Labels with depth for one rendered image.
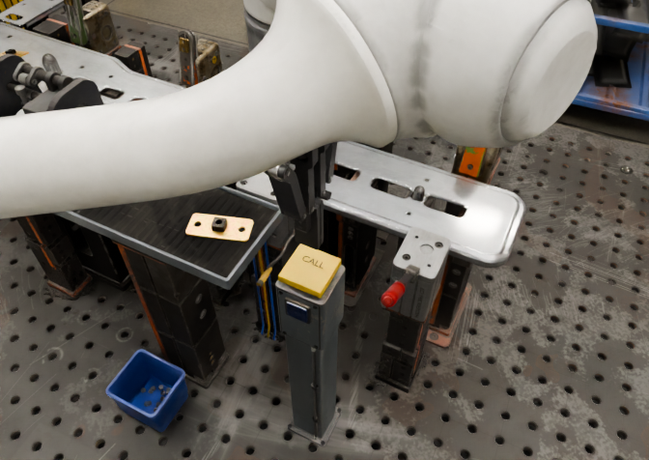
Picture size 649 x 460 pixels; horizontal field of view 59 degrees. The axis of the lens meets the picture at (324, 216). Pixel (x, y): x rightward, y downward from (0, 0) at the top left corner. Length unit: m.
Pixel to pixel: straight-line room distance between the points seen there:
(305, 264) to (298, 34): 0.46
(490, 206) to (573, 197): 0.55
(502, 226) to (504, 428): 0.38
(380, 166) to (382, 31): 0.81
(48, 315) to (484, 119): 1.17
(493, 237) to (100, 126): 0.78
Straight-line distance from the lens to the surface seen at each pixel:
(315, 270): 0.71
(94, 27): 1.58
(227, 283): 0.70
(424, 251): 0.87
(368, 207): 1.00
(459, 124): 0.28
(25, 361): 1.30
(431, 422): 1.13
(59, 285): 1.37
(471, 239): 0.98
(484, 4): 0.27
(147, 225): 0.79
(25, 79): 1.11
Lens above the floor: 1.72
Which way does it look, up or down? 47 degrees down
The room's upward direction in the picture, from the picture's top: straight up
